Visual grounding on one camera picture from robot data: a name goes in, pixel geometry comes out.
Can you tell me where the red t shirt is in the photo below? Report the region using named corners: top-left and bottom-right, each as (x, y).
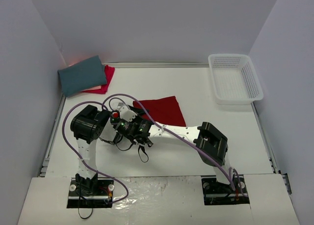
top-left (139, 96), bottom-right (186, 127)
top-left (82, 65), bottom-right (115, 94)

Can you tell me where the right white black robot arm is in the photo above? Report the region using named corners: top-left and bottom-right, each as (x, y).
top-left (114, 119), bottom-right (236, 190)

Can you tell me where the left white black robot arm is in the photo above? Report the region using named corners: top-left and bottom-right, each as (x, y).
top-left (70, 105), bottom-right (116, 188)

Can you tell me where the folded red t shirt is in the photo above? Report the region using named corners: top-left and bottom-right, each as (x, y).
top-left (82, 65), bottom-right (115, 94)

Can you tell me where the folded pink t shirt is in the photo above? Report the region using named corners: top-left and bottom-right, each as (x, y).
top-left (84, 85), bottom-right (102, 91)

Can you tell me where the folded teal t shirt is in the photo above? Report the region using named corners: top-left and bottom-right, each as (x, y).
top-left (58, 56), bottom-right (107, 97)

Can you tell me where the white plastic basket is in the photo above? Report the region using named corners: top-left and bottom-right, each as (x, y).
top-left (208, 54), bottom-right (263, 105)

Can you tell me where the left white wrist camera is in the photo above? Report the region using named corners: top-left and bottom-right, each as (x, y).
top-left (117, 102), bottom-right (126, 110)

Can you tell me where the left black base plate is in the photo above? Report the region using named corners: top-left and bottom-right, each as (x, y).
top-left (67, 178), bottom-right (114, 209)

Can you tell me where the thin black cable loop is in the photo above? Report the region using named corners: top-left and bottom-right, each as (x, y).
top-left (78, 205), bottom-right (94, 221)

